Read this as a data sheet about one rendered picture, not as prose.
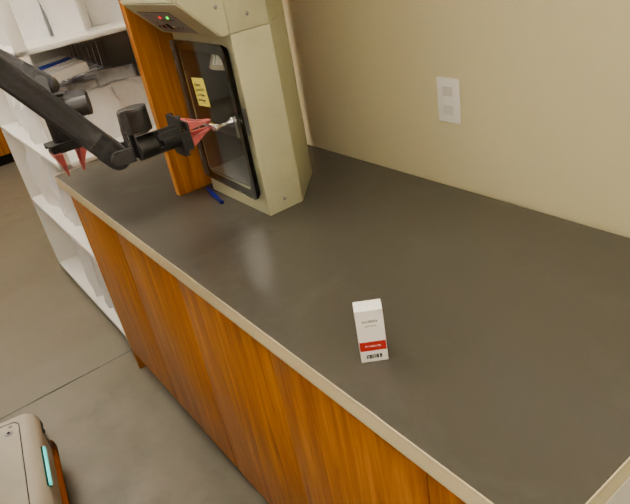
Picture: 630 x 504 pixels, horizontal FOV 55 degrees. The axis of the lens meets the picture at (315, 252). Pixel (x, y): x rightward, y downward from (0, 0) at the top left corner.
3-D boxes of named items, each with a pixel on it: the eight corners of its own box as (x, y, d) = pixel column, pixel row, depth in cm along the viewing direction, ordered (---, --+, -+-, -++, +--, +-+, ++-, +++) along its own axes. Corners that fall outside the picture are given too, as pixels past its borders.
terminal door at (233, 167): (209, 175, 182) (173, 38, 162) (260, 200, 159) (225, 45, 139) (207, 175, 181) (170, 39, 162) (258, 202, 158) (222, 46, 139)
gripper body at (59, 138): (87, 141, 168) (78, 116, 165) (51, 154, 164) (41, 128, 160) (80, 138, 173) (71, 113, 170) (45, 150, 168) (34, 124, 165)
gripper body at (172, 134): (182, 115, 145) (154, 124, 142) (193, 154, 150) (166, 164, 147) (171, 111, 150) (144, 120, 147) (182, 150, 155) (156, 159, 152)
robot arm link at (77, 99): (41, 81, 167) (32, 76, 158) (83, 72, 168) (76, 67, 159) (54, 124, 168) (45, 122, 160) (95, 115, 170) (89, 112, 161)
